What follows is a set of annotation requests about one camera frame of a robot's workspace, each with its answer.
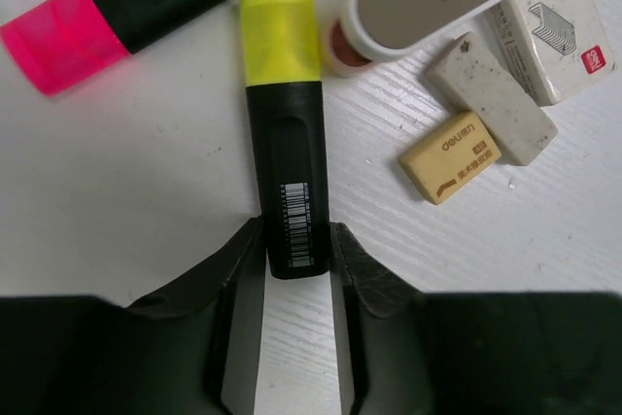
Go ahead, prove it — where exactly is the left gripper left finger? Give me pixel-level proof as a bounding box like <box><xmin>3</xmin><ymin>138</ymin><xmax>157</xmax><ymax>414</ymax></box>
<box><xmin>127</xmin><ymin>218</ymin><xmax>265</xmax><ymax>414</ymax></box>

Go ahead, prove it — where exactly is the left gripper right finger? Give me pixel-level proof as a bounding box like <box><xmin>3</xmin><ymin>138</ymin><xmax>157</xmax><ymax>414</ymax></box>
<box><xmin>330</xmin><ymin>223</ymin><xmax>434</xmax><ymax>414</ymax></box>

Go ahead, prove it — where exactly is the yellow cap highlighter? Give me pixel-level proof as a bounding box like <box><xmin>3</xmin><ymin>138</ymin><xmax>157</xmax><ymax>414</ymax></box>
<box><xmin>240</xmin><ymin>0</ymin><xmax>330</xmax><ymax>280</ymax></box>

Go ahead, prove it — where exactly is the pink cap highlighter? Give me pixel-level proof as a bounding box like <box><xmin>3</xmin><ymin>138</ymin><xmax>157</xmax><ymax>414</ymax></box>
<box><xmin>1</xmin><ymin>0</ymin><xmax>226</xmax><ymax>96</ymax></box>

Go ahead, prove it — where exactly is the yellow eraser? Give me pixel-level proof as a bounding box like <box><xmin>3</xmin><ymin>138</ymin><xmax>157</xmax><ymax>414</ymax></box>
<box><xmin>398</xmin><ymin>112</ymin><xmax>501</xmax><ymax>205</ymax></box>

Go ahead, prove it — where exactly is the white speckled eraser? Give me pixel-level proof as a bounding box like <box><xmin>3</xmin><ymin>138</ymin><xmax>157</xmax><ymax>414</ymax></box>
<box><xmin>426</xmin><ymin>32</ymin><xmax>558</xmax><ymax>166</ymax></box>

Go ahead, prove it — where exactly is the white staples box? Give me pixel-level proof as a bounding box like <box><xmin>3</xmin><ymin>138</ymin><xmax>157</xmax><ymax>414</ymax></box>
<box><xmin>486</xmin><ymin>0</ymin><xmax>615</xmax><ymax>107</ymax></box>

